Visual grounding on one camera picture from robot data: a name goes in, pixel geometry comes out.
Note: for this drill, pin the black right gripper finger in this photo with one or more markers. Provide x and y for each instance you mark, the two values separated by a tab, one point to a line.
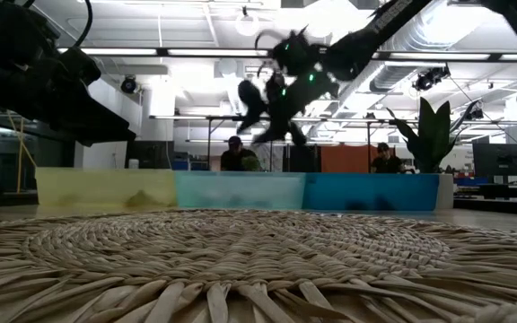
253	103
278	125

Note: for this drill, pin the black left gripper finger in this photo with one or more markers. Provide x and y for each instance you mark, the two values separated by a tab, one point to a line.
92	121

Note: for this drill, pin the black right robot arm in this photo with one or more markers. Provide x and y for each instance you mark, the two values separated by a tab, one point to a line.
375	27

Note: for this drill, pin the black partition panel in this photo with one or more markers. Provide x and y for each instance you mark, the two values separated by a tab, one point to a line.
305	159

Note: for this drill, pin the green bushy plant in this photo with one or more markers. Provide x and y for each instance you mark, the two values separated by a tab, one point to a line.
250	163

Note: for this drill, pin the dark glass partition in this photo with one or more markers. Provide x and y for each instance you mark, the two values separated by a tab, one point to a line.
52	157

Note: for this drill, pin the person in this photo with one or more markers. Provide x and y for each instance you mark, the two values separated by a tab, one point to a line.
386	163
236	159

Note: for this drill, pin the white cup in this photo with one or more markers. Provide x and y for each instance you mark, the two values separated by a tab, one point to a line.
133	163

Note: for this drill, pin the yellow plastic bin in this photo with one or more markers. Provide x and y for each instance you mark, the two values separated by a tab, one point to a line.
97	186

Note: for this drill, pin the black background screen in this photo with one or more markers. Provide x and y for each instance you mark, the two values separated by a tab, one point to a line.
151	154

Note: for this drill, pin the orange partition panel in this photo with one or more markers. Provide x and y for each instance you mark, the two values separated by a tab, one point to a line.
344	157

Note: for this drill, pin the teal plastic bin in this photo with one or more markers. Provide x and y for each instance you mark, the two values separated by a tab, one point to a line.
240	190

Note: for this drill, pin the linear ceiling light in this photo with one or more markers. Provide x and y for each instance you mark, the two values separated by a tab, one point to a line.
195	52
442	56

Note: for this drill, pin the white globe pendant lamp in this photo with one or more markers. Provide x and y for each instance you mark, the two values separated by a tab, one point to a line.
247	24

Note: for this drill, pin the blue plastic bin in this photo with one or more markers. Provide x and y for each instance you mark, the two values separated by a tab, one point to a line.
370	193

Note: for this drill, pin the black ceiling spotlight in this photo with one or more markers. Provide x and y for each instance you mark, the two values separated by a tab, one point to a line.
426	81
474	113

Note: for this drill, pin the round woven straw placemat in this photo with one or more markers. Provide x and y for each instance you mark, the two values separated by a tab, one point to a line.
258	260

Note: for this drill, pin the snake plant in white pot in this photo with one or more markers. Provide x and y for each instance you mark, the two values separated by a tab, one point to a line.
431	143

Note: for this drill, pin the blue background box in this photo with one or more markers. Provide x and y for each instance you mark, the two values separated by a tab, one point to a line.
471	181

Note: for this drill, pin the black computer monitor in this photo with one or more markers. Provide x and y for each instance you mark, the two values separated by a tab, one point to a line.
498	159

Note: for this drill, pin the dark background desk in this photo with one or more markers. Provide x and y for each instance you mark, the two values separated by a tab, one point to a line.
501	193

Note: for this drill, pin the black ceiling camera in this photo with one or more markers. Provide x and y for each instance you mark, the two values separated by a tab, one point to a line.
128	84

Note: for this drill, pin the silver ventilation duct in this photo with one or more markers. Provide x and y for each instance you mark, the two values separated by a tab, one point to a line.
397	74

